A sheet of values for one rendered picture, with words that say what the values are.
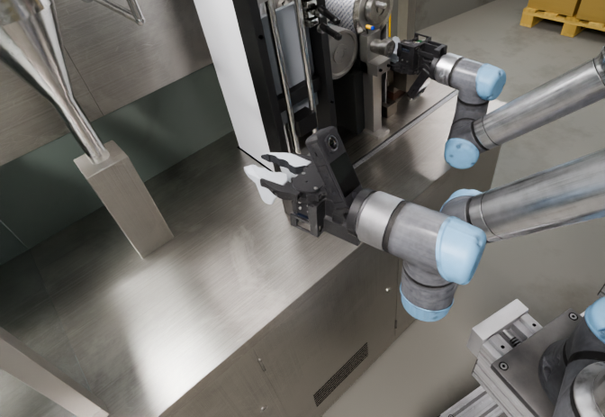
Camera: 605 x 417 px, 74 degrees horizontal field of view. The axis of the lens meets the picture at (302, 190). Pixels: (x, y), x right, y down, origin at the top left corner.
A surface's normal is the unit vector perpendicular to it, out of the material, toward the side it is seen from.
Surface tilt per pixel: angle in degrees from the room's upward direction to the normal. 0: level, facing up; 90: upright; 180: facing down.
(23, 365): 90
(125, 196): 90
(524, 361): 0
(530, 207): 74
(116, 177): 90
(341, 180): 60
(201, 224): 0
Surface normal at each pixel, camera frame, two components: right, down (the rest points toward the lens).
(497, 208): -0.90, -0.06
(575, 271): -0.14, -0.71
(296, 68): 0.65, 0.47
